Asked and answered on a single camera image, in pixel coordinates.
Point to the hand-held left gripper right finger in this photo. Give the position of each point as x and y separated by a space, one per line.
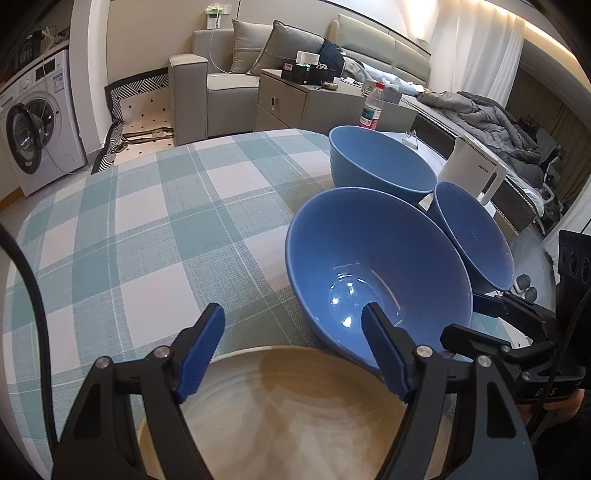
383 350

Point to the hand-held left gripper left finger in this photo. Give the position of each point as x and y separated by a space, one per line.
203 355

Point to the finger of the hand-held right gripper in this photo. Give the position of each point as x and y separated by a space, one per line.
512 307
466 339

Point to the small blue bowl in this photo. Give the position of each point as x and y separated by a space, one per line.
475 240

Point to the large blue bowl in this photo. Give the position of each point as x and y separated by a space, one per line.
351 258
378 157

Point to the cream plate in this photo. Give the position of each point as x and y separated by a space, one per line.
286 415

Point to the person's right hand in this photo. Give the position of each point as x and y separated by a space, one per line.
575 404

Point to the checked tablecloth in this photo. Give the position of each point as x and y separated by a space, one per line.
138 240

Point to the white electric kettle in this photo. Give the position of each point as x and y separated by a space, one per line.
471 166

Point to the grey padded jacket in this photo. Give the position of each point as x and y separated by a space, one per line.
485 120

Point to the small metal stand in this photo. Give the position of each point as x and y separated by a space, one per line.
411 138

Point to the clear water bottle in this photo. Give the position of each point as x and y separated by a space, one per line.
371 110

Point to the white washing machine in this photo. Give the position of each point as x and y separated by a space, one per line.
60 152

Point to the grey drawer cabinet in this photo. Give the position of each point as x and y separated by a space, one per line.
281 115

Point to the black and white patterned mat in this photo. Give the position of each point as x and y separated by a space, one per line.
138 110

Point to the grey sofa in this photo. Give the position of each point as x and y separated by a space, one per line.
221 101

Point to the white curtain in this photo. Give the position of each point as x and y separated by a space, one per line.
471 41

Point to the black box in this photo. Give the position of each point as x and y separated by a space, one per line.
307 74

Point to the beige upholstered bed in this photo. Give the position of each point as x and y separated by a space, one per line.
383 46

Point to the dark blue garment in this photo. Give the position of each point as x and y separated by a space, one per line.
333 57

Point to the light grey cushion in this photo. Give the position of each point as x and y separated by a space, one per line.
244 46

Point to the dark grey cushion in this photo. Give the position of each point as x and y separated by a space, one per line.
286 50

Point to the black pressure cooker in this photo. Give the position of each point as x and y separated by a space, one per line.
31 46

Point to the wall outlet with charger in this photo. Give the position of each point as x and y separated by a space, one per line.
217 16

